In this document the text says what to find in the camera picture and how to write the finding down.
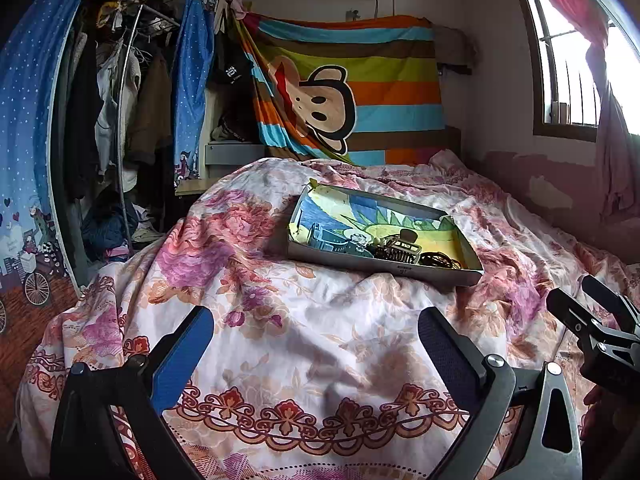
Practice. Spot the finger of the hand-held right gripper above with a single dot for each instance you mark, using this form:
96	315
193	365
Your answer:
607	292
567	310

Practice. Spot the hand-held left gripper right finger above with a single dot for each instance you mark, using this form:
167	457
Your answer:
445	352

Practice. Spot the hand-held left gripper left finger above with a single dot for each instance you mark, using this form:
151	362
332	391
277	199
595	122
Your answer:
180	360

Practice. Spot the grey shallow cardboard box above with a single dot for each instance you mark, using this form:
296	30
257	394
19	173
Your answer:
350	266

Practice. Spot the person's right hand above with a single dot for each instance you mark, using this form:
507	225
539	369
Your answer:
615	430

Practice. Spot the bronze hair claw clip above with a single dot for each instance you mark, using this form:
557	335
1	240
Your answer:
397	247

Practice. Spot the floral blanket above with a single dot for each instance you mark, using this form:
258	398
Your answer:
300	340

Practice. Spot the pile of clothes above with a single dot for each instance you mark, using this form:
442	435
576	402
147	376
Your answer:
117	230

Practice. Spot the pink curtain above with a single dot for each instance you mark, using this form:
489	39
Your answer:
612	135

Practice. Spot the teal hair claw clip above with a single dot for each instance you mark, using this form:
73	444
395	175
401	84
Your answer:
327	237

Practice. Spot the cartoon printed box liner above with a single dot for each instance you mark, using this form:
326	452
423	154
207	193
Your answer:
340	215

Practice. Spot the grey bedside shelf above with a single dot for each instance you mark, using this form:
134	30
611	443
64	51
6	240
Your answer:
235	155

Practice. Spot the window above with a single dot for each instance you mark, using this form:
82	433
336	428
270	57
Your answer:
570	60

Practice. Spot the hanging clothes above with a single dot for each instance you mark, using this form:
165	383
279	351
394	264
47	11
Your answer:
105	110

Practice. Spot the striped monkey print blanket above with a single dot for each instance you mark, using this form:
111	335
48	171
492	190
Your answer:
395	90

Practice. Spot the black garment with white print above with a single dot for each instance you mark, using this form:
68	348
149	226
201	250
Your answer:
232	67

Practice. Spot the dark wall shelf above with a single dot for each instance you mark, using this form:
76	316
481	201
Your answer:
457	50

